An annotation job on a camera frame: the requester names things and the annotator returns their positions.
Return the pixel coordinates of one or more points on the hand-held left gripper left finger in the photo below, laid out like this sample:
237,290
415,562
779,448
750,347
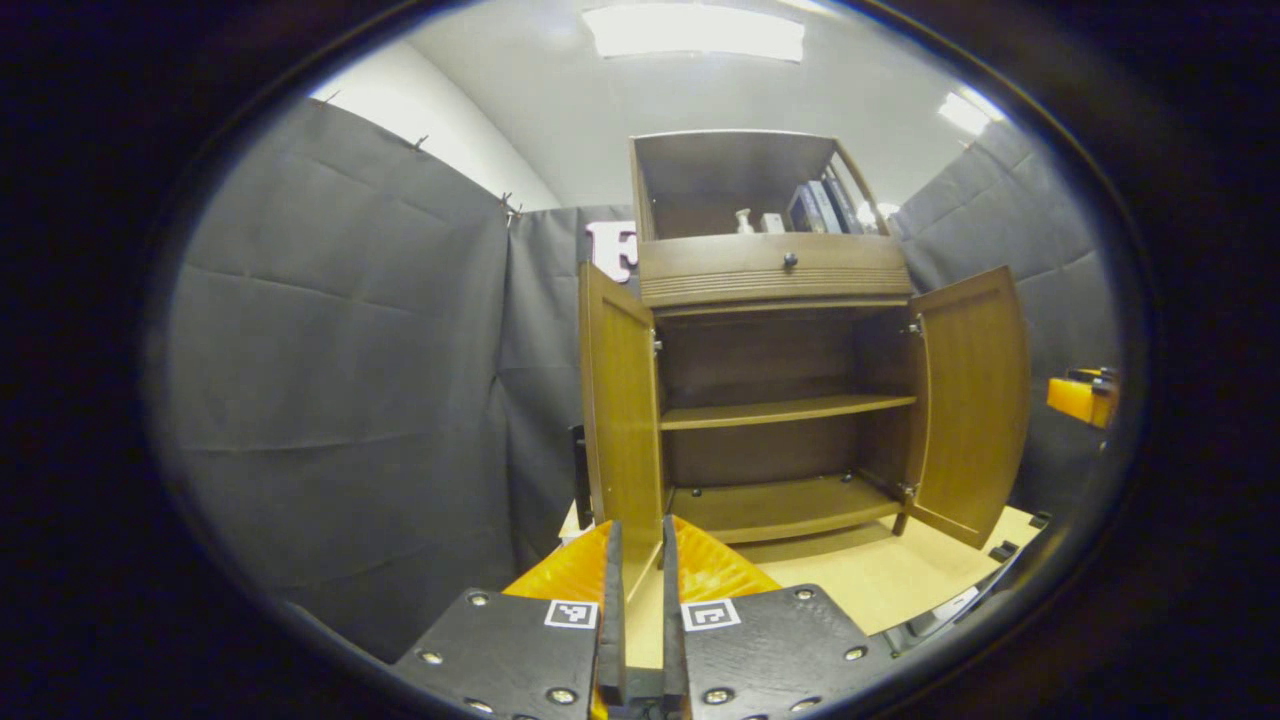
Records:
614,620

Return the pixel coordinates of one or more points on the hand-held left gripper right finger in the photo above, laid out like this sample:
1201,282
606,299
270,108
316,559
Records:
672,620

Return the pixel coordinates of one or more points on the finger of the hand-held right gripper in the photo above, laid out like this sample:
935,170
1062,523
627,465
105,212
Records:
1080,398

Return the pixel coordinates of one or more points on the wooden shoe cabinet door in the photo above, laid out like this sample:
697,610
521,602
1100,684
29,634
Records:
975,400
622,400

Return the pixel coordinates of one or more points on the wooden double-door shoe cabinet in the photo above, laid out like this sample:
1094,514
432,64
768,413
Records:
760,350

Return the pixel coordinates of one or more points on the wooden cabinet drawer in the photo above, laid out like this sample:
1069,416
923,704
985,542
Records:
720,270

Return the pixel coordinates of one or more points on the wooden inner shelf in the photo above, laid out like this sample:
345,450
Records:
790,410

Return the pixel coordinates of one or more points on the dark upright book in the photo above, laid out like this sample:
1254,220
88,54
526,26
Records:
845,205

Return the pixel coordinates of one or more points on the small ceiling light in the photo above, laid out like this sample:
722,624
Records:
962,115

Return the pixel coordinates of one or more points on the pale grey upright book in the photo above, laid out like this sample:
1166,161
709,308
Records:
825,208

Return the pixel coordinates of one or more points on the small white box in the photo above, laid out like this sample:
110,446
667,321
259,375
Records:
772,223

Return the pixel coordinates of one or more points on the small pump bottle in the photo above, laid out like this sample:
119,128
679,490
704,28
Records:
744,222

